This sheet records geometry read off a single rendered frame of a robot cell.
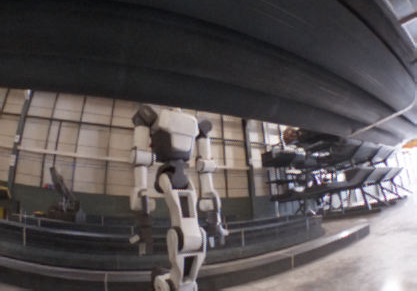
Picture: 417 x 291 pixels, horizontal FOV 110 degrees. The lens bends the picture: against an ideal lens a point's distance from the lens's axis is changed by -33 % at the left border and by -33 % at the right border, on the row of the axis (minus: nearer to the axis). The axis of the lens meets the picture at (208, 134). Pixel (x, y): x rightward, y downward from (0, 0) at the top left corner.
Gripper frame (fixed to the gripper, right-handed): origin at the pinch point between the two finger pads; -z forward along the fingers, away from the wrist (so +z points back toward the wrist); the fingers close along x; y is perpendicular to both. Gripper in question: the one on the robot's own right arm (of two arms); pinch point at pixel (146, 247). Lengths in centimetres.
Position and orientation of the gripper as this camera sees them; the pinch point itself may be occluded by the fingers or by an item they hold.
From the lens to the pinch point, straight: 114.5
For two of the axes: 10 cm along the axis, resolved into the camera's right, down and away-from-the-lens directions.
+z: -1.6, -8.5, 5.0
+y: 8.2, 1.7, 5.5
